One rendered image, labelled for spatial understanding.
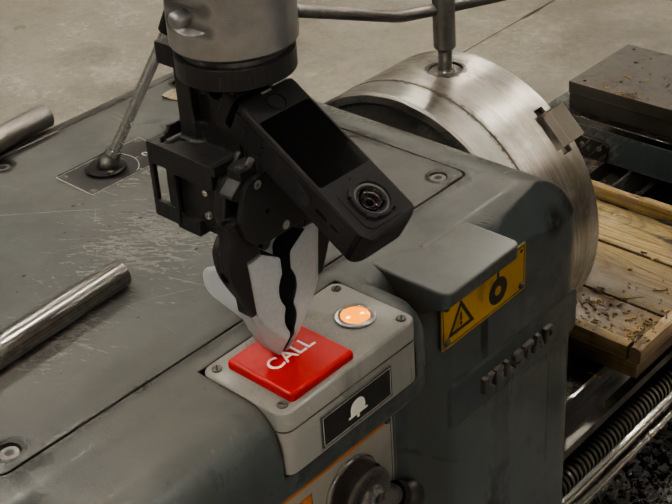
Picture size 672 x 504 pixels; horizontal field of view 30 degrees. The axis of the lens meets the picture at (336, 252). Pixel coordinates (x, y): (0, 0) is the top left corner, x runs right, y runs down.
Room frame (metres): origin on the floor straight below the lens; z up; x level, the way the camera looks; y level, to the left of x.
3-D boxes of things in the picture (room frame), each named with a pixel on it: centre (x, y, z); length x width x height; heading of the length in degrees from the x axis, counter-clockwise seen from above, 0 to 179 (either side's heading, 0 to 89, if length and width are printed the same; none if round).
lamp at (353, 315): (0.70, -0.01, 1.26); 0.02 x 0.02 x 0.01
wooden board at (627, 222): (1.33, -0.30, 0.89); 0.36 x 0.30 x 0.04; 46
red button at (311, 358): (0.66, 0.03, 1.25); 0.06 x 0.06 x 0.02; 46
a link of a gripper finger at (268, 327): (0.66, 0.06, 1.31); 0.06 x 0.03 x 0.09; 46
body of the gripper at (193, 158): (0.68, 0.06, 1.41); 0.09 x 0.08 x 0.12; 46
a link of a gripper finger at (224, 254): (0.65, 0.05, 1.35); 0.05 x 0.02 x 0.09; 136
